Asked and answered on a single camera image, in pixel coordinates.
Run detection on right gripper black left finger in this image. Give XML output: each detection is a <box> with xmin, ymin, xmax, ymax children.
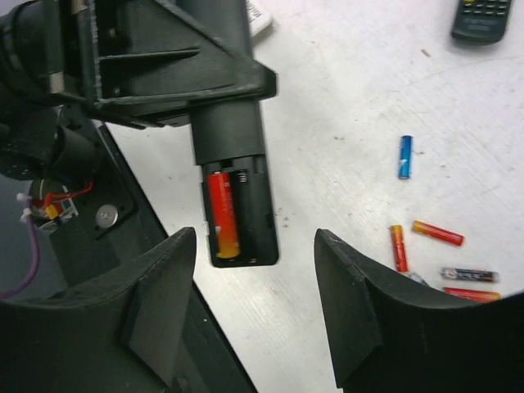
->
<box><xmin>1</xmin><ymin>228</ymin><xmax>197</xmax><ymax>392</ymax></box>

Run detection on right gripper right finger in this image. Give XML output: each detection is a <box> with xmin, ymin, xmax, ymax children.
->
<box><xmin>314</xmin><ymin>229</ymin><xmax>523</xmax><ymax>392</ymax></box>

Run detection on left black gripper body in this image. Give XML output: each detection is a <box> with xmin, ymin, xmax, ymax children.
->
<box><xmin>44</xmin><ymin>1</ymin><xmax>277</xmax><ymax>128</ymax></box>

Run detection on red orange battery top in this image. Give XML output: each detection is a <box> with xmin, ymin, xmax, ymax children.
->
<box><xmin>208</xmin><ymin>172</ymin><xmax>240</xmax><ymax>260</ymax></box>

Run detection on red orange battery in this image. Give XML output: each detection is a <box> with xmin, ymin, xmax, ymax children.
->
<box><xmin>208</xmin><ymin>172</ymin><xmax>240</xmax><ymax>260</ymax></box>
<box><xmin>390</xmin><ymin>225</ymin><xmax>409</xmax><ymax>273</ymax></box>

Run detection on white remote lying sideways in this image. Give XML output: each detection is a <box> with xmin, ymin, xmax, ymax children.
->
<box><xmin>246</xmin><ymin>0</ymin><xmax>273</xmax><ymax>38</ymax></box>

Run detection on black TV remote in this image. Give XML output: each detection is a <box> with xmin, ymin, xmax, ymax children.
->
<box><xmin>450</xmin><ymin>0</ymin><xmax>512</xmax><ymax>45</ymax></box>

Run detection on black battery upright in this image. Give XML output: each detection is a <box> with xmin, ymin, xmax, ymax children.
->
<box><xmin>404</xmin><ymin>272</ymin><xmax>429</xmax><ymax>287</ymax></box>

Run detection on red orange battery right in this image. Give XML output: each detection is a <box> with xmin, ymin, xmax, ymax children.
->
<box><xmin>390</xmin><ymin>225</ymin><xmax>409</xmax><ymax>273</ymax></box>

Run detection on red battery lower left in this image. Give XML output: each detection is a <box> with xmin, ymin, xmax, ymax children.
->
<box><xmin>443</xmin><ymin>287</ymin><xmax>502</xmax><ymax>303</ymax></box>

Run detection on black battery lying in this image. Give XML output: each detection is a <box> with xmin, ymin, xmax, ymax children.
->
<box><xmin>440</xmin><ymin>267</ymin><xmax>499</xmax><ymax>283</ymax></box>

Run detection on red battery middle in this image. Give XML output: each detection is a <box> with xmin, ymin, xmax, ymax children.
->
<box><xmin>412</xmin><ymin>220</ymin><xmax>465</xmax><ymax>246</ymax></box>

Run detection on blue battery left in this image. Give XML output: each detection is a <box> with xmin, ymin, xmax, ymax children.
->
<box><xmin>398</xmin><ymin>135</ymin><xmax>413</xmax><ymax>179</ymax></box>

